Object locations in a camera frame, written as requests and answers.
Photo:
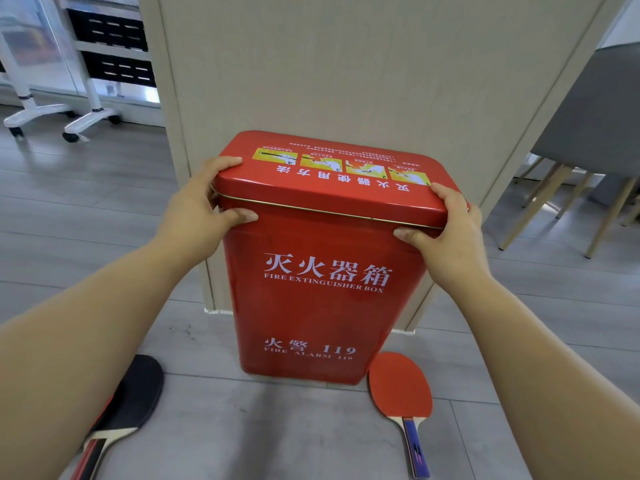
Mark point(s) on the person's right hand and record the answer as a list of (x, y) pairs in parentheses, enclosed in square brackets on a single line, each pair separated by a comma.
[(460, 249)]

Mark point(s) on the person's left hand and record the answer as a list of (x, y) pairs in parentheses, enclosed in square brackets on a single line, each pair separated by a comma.
[(195, 219)]

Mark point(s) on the red fire extinguisher box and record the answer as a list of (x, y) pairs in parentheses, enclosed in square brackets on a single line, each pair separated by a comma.
[(320, 304)]

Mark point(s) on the black table tennis paddle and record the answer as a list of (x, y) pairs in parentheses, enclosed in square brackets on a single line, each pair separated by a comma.
[(137, 394)]

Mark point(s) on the person's left forearm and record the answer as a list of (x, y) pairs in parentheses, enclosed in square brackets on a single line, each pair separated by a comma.
[(75, 354)]

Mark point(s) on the person's right forearm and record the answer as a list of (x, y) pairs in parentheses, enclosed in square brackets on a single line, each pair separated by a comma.
[(560, 394)]

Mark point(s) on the white folding table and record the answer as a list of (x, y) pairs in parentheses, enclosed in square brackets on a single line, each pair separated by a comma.
[(25, 109), (115, 49)]

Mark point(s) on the grey chair with wooden legs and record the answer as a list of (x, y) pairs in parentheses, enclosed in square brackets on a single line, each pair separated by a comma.
[(600, 119)]

